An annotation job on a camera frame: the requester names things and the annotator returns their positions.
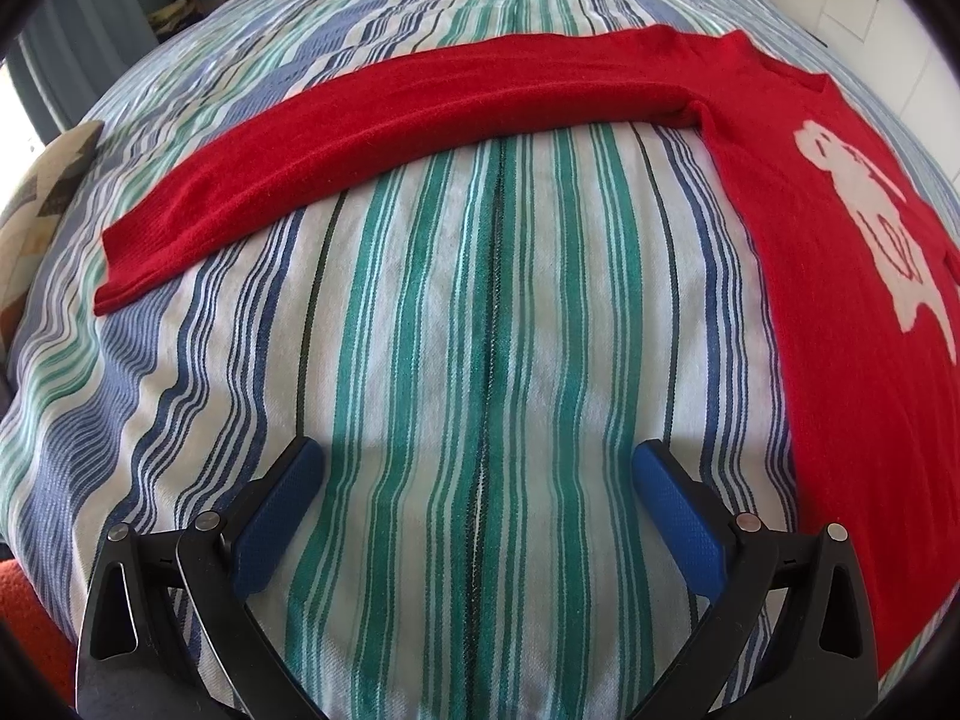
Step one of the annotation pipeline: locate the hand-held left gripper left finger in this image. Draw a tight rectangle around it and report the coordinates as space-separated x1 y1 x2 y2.
75 436 325 720

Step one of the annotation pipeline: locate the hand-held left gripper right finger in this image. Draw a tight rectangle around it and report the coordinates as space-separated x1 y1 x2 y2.
631 441 880 720

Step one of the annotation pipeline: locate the red knit sweater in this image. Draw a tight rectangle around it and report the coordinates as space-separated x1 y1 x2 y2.
94 24 960 680

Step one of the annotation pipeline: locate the striped bed cover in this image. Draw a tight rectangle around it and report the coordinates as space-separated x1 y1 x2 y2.
0 0 960 720

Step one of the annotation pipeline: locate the geometric patterned pillow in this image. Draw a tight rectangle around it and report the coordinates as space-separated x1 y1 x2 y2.
0 120 106 350

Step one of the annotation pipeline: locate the grey-blue curtain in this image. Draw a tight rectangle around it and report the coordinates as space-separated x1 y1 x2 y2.
13 0 162 137

